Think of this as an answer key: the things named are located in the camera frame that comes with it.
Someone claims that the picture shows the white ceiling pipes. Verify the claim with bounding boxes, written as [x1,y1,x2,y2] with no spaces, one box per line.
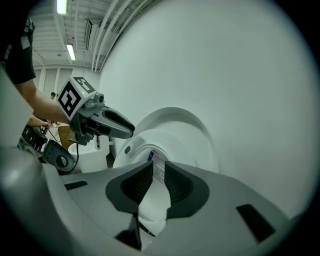
[91,0,151,73]

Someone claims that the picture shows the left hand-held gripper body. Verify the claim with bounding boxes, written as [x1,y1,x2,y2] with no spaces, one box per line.
[56,76,112,147]

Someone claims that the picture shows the white toilet seat lid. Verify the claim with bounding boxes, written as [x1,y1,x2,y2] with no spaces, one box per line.
[134,106,219,176]

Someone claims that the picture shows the thick black cable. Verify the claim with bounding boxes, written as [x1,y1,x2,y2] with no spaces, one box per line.
[57,141,80,176]

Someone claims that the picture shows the white toilet seat ring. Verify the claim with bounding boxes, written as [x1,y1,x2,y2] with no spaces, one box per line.
[112,128,176,237]

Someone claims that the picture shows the ceiling strip light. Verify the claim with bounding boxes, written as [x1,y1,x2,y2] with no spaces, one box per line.
[56,0,68,15]
[66,43,77,61]

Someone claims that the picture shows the white toilet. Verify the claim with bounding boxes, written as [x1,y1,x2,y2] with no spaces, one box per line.
[67,136,111,174]

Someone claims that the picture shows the cardboard box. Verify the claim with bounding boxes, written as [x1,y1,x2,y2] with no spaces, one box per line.
[58,124,76,151]

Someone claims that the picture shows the ceiling air conditioner unit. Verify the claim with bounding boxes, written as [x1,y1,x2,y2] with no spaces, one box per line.
[86,19,101,51]

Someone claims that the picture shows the person's left forearm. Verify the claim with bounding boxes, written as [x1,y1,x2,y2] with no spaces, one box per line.
[14,79,70,125]

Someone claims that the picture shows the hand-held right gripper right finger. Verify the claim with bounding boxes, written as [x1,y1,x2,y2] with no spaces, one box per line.
[144,161,291,256]

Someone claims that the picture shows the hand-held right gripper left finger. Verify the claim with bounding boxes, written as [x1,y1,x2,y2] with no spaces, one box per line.
[44,160,154,256]

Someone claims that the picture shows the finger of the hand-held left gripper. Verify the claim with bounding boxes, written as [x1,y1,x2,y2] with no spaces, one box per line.
[89,116,133,140]
[101,106,136,133]

